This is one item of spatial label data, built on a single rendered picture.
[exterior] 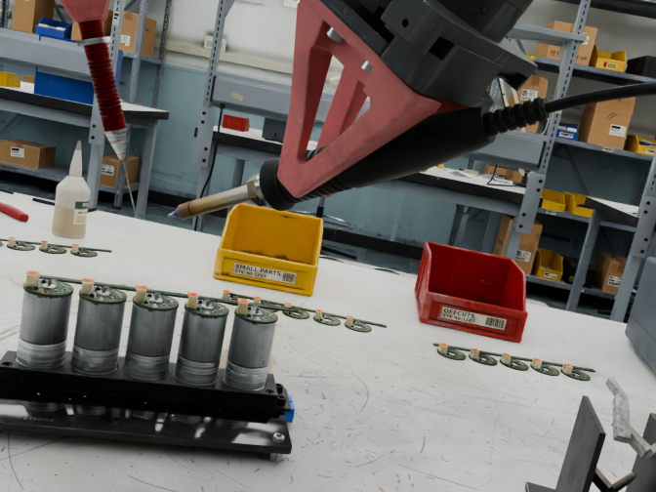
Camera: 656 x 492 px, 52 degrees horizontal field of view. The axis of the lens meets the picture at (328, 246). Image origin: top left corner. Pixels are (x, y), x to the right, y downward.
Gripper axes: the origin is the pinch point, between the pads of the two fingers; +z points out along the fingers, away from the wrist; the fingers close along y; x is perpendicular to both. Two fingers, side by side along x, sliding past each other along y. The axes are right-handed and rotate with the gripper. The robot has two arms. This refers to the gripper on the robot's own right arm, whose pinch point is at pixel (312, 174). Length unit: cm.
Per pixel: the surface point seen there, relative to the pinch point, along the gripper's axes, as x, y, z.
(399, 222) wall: -139, -400, 154
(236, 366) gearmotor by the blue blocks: 1.5, -3.3, 12.8
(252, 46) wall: -284, -341, 122
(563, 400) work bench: 14.4, -27.6, 9.5
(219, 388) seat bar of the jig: 1.9, -2.5, 14.1
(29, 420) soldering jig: -1.0, 6.4, 16.8
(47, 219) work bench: -35, -21, 37
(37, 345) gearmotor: -4.9, 4.3, 16.4
